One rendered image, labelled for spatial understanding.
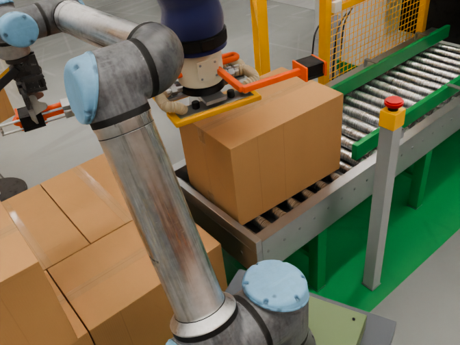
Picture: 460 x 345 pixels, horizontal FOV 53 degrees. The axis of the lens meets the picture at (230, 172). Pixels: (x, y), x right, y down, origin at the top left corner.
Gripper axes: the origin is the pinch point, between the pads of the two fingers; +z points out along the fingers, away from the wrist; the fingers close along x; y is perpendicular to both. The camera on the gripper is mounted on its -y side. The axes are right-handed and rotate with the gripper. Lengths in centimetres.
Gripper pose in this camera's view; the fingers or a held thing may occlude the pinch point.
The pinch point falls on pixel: (33, 115)
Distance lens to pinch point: 164.9
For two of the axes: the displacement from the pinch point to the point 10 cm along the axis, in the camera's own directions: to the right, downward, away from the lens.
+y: 9.0, -3.3, 2.8
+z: 1.0, 7.9, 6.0
